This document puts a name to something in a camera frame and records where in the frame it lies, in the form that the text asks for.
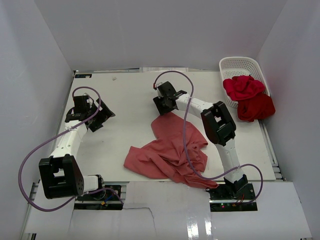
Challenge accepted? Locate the salmon pink t shirt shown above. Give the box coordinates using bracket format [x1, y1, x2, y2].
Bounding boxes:
[123, 112, 218, 189]

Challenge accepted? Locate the red t shirt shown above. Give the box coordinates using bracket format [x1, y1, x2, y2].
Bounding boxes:
[222, 75, 276, 122]

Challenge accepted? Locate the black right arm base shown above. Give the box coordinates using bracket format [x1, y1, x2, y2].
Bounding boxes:
[205, 183, 258, 213]

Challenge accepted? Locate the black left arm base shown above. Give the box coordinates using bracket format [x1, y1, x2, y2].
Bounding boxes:
[74, 182, 127, 211]

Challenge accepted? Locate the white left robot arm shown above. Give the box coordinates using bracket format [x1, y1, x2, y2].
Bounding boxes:
[38, 95, 115, 200]

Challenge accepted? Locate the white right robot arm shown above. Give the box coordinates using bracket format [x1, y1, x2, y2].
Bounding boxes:
[153, 81, 248, 200]

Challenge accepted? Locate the black table label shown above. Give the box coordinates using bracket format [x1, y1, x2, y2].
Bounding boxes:
[74, 73, 92, 79]

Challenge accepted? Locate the white plastic basket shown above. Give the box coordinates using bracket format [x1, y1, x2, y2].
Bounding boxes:
[219, 56, 270, 108]

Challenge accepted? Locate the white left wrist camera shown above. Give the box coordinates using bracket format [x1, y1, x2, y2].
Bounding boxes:
[80, 92, 95, 106]

